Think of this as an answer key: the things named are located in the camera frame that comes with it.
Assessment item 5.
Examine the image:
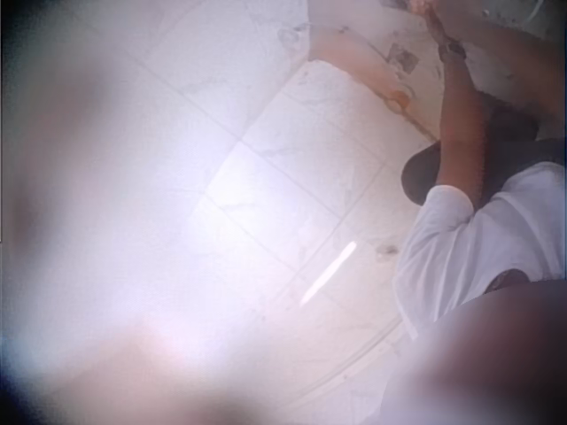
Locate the person's left hand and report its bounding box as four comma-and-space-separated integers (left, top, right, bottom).
409, 0, 454, 45

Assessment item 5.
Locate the black wrist band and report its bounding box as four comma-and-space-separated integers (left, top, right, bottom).
438, 36, 468, 62

